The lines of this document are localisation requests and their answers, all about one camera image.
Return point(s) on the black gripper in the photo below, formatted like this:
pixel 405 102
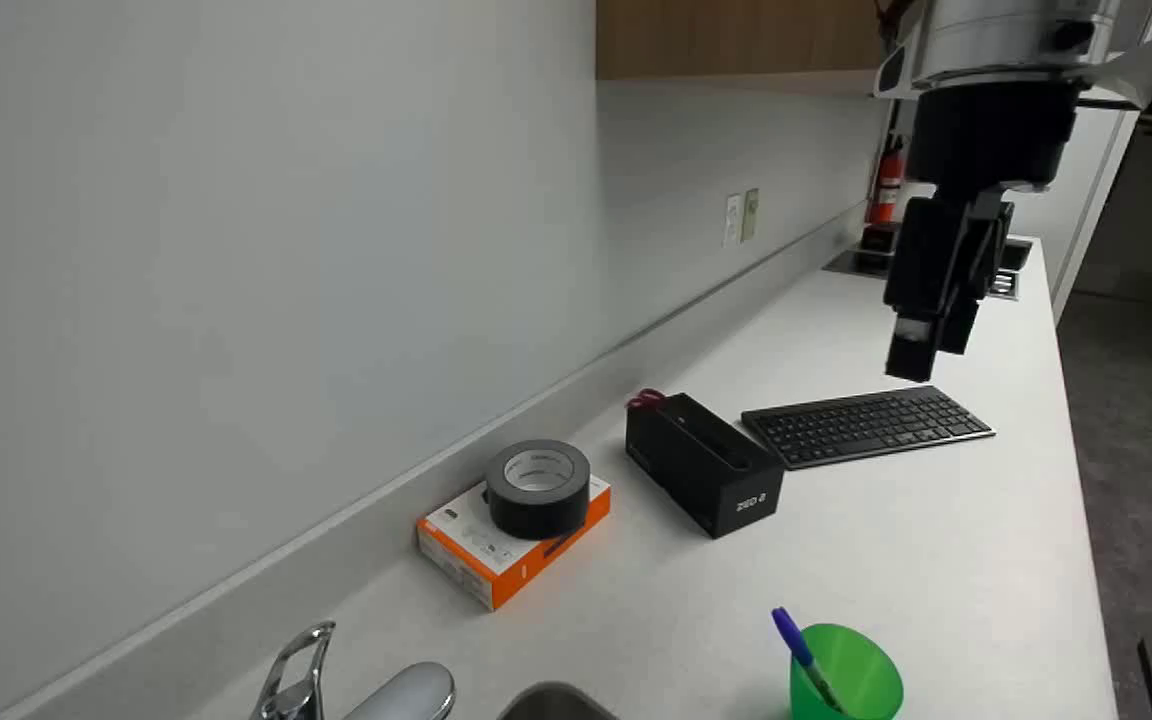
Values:
pixel 969 147

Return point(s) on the blue capped marker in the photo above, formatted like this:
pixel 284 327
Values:
pixel 802 654

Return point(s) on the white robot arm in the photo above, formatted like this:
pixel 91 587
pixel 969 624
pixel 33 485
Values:
pixel 1000 42

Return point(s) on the green plastic cup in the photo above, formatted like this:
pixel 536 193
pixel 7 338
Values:
pixel 859 671

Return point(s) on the red fire extinguisher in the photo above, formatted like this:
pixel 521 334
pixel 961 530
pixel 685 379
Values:
pixel 885 191

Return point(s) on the black keyboard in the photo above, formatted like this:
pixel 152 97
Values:
pixel 862 426

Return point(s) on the black rectangular box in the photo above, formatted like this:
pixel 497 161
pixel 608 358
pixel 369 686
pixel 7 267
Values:
pixel 704 466

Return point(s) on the black tape roll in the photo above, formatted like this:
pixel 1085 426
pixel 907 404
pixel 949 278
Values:
pixel 536 488

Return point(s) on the orange and white box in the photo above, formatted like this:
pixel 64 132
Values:
pixel 487 560

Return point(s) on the chrome sink faucet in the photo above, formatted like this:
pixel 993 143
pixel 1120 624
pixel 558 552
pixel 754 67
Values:
pixel 306 686

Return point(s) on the white wall outlet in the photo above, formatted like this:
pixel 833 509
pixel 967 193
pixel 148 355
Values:
pixel 733 217

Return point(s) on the red handled scissors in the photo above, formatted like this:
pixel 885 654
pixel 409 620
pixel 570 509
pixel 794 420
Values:
pixel 647 398

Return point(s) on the wooden wall cabinet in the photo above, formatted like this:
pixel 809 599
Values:
pixel 733 39

